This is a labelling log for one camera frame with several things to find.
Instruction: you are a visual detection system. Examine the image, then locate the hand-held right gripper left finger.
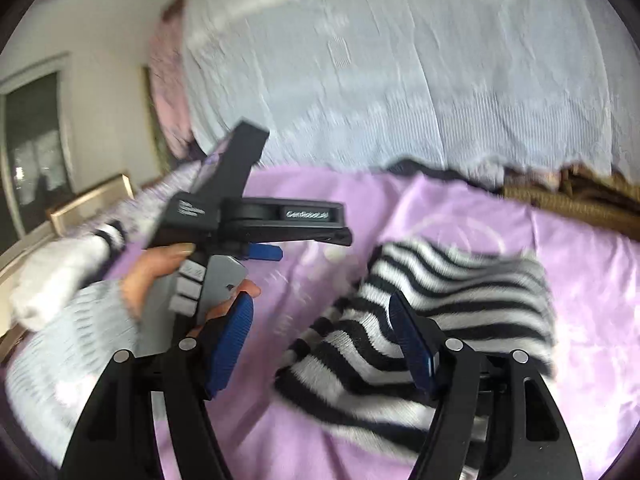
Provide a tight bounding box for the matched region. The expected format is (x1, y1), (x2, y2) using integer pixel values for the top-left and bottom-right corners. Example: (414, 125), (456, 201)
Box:
(60, 292), (255, 480)

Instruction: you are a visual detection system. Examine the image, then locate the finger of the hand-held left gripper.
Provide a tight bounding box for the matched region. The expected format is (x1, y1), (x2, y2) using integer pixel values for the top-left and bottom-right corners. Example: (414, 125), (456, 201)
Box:
(220, 224), (354, 262)

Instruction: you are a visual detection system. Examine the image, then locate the black grey striped knit sweater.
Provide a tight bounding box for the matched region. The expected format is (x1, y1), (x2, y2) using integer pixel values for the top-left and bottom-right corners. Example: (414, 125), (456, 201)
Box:
(274, 241), (559, 457)

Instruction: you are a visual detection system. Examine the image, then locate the brown woven mat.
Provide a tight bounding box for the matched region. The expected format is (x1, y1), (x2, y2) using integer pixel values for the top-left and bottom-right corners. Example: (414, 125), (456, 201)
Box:
(500, 162), (640, 238)

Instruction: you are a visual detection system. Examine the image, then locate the wooden frame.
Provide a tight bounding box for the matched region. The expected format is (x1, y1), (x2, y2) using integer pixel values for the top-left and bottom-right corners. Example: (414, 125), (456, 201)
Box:
(47, 174), (135, 237)

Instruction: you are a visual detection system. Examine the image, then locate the person's left hand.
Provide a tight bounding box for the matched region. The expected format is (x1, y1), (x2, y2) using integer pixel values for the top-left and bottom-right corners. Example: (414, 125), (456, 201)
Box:
(120, 242), (263, 339)

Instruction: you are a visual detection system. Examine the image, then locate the white lace cover cloth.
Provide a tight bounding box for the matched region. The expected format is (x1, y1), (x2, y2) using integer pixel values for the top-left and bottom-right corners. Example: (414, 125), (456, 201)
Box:
(182, 0), (633, 176)

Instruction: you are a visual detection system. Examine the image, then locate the dark glass door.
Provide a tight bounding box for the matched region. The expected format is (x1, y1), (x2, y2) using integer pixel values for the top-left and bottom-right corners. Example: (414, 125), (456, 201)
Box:
(0, 70), (73, 241)

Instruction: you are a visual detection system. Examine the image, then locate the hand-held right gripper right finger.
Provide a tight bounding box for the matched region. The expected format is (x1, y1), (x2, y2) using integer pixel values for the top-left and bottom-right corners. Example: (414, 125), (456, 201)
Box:
(389, 292), (583, 480)

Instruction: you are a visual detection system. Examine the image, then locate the purple printed blanket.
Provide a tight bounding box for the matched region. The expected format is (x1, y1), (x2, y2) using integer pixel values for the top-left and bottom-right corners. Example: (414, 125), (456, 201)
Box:
(107, 162), (640, 480)

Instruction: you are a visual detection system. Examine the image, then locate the white garment with striped cuff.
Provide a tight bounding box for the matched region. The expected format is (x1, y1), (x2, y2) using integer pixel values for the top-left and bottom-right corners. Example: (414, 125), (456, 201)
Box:
(10, 220), (128, 333)

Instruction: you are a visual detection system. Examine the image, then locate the floral print cloth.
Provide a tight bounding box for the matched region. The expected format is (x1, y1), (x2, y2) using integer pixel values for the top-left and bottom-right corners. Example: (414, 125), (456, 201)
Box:
(125, 160), (206, 251)

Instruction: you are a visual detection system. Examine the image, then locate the person's left forearm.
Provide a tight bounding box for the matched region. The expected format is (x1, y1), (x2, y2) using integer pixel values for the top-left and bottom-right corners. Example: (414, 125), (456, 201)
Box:
(5, 280), (141, 461)

